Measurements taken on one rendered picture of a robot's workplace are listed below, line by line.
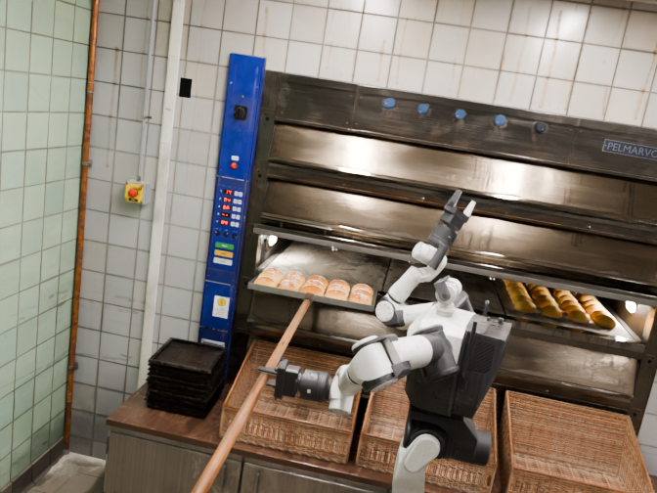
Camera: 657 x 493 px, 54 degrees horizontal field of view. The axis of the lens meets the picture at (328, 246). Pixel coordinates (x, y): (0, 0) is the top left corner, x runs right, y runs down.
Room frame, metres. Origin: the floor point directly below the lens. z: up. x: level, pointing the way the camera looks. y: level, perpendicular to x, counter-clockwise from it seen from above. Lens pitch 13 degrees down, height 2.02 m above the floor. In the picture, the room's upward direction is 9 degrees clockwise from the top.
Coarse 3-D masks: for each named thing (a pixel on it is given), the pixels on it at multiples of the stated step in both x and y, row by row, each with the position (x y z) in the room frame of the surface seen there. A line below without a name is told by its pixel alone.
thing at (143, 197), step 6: (126, 180) 2.97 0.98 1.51; (132, 180) 2.99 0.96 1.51; (126, 186) 2.95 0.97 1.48; (132, 186) 2.95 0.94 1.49; (138, 186) 2.94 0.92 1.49; (144, 186) 2.94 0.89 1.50; (150, 186) 3.00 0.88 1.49; (126, 192) 2.95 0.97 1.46; (138, 192) 2.94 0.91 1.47; (144, 192) 2.94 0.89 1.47; (150, 192) 3.01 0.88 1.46; (126, 198) 2.95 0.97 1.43; (132, 198) 2.95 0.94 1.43; (138, 198) 2.94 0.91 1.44; (144, 198) 2.95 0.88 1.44
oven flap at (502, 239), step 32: (288, 192) 2.95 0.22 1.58; (320, 192) 2.94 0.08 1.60; (352, 192) 2.93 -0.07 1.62; (320, 224) 2.86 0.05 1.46; (352, 224) 2.88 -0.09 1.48; (384, 224) 2.87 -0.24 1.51; (416, 224) 2.86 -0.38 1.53; (480, 224) 2.84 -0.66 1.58; (512, 224) 2.83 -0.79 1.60; (512, 256) 2.78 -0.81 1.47; (544, 256) 2.77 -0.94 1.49; (576, 256) 2.77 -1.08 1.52; (608, 256) 2.76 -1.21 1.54; (640, 256) 2.75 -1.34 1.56
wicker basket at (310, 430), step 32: (256, 352) 2.88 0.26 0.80; (288, 352) 2.88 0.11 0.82; (320, 352) 2.86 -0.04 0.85; (224, 416) 2.44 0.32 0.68; (256, 416) 2.42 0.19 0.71; (288, 416) 2.70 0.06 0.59; (320, 416) 2.75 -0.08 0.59; (352, 416) 2.49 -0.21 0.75; (288, 448) 2.41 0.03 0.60; (320, 448) 2.40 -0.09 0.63
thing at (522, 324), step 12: (408, 300) 2.85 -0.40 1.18; (420, 300) 2.87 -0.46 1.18; (480, 312) 2.83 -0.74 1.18; (492, 312) 2.86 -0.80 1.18; (516, 324) 2.79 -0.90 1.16; (528, 324) 2.79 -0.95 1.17; (540, 324) 2.79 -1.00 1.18; (552, 324) 2.83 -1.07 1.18; (564, 336) 2.77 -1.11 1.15; (576, 336) 2.76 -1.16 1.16; (588, 336) 2.75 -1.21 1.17; (600, 336) 2.75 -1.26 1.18; (612, 336) 2.77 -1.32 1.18; (624, 348) 2.73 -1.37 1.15; (636, 348) 2.73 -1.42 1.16
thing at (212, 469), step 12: (300, 312) 2.35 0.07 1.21; (288, 336) 2.09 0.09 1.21; (276, 348) 1.97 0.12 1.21; (276, 360) 1.88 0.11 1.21; (264, 384) 1.71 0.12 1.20; (252, 396) 1.61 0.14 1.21; (252, 408) 1.57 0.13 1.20; (240, 420) 1.47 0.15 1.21; (228, 432) 1.40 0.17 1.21; (240, 432) 1.44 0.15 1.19; (228, 444) 1.36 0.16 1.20; (216, 456) 1.30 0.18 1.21; (216, 468) 1.26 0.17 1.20; (204, 480) 1.20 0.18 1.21; (192, 492) 1.16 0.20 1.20; (204, 492) 1.17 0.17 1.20
